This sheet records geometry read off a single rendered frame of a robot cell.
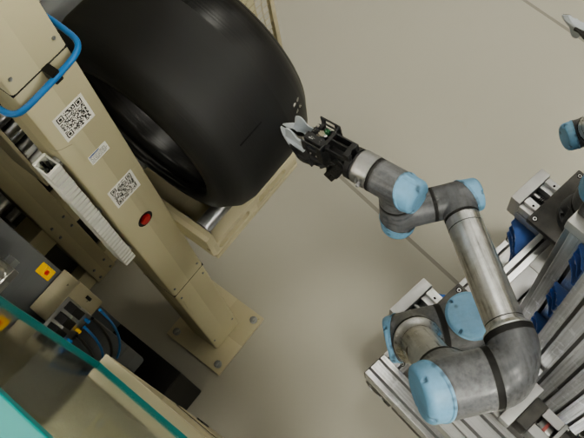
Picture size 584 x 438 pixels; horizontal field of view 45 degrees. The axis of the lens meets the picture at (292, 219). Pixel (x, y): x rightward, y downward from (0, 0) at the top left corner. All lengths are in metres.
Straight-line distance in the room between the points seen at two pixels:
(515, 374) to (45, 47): 0.98
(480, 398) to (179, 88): 0.82
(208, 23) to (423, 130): 1.69
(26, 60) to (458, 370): 0.90
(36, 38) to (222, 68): 0.40
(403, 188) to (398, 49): 1.92
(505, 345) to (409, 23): 2.24
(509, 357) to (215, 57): 0.81
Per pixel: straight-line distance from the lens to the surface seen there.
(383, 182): 1.42
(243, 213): 1.94
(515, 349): 1.35
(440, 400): 1.31
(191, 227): 1.86
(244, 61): 1.51
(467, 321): 1.72
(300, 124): 1.56
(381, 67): 3.23
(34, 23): 1.25
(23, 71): 1.27
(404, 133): 3.04
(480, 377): 1.32
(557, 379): 2.05
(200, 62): 1.48
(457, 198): 1.51
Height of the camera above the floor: 2.58
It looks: 64 degrees down
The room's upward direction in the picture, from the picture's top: 15 degrees counter-clockwise
